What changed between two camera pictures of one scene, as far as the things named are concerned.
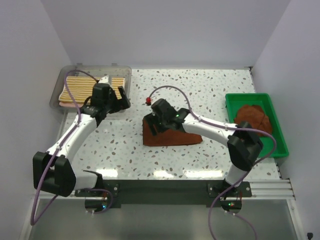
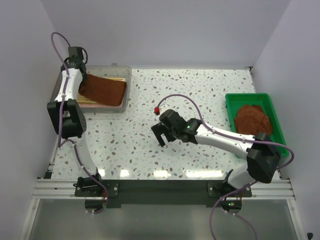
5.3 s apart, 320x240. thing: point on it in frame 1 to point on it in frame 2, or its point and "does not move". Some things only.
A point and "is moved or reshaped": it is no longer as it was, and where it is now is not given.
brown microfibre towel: [171, 137] is moved or reshaped
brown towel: [254, 114] does not move
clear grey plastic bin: [96, 71] does not move
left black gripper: [123, 104] to [85, 77]
